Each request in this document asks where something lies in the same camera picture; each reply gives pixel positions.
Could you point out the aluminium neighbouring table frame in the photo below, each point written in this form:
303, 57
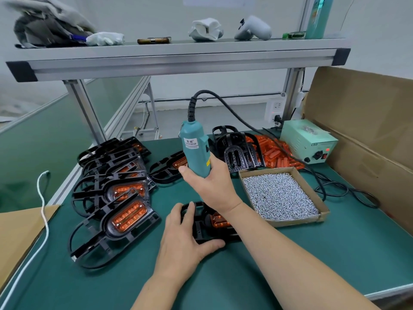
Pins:
129, 109

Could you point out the aluminium workbench shelf frame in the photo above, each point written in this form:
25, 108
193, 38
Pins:
180, 58

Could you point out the white wall socket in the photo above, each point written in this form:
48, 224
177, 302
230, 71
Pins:
274, 108

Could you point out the person's right forearm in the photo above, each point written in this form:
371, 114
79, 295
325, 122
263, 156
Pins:
284, 264

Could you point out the person's left forearm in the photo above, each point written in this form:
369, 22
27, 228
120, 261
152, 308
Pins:
158, 295

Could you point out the person's right hand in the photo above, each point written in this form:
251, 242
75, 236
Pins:
214, 187

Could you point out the person's left thumb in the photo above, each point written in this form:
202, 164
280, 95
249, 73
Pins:
211, 245

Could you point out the stack of empty black frames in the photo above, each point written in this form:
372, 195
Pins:
238, 148

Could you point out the white work glove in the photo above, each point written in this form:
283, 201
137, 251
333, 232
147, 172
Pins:
105, 39

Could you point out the green power supply box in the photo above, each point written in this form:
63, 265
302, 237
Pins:
305, 143

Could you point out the heap of silver screws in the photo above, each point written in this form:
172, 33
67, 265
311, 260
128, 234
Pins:
279, 195

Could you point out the large brown cardboard box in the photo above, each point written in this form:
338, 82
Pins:
361, 122

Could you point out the black pedal with orange reflector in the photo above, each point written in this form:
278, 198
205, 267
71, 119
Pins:
206, 227

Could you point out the row of black reflector pedals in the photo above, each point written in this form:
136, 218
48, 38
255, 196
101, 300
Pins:
109, 203

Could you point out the shallow cardboard tray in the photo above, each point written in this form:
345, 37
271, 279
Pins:
322, 208

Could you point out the grey bundled garment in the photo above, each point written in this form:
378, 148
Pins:
45, 24

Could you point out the person's left hand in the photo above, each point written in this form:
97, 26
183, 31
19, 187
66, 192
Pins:
177, 245

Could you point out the green lighter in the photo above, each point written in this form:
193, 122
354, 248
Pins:
293, 35

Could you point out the teal electric screwdriver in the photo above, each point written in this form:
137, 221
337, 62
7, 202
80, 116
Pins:
195, 148

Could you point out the blue pen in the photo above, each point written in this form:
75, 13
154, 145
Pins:
77, 37

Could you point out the flat brown cardboard sheet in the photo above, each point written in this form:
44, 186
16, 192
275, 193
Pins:
19, 232

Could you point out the black plug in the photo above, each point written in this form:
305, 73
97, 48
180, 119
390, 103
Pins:
277, 120

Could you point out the person's right thumb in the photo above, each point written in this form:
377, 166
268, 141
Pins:
188, 174

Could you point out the white handheld controller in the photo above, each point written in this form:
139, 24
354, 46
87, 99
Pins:
255, 28

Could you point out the pile of orange reflectors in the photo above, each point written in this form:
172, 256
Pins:
274, 153

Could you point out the grey metal wall pipe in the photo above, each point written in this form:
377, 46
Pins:
238, 96

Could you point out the crumpled white glove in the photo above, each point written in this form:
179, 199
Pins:
205, 30

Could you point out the small clear screw bag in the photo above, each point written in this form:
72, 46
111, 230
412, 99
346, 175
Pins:
308, 129

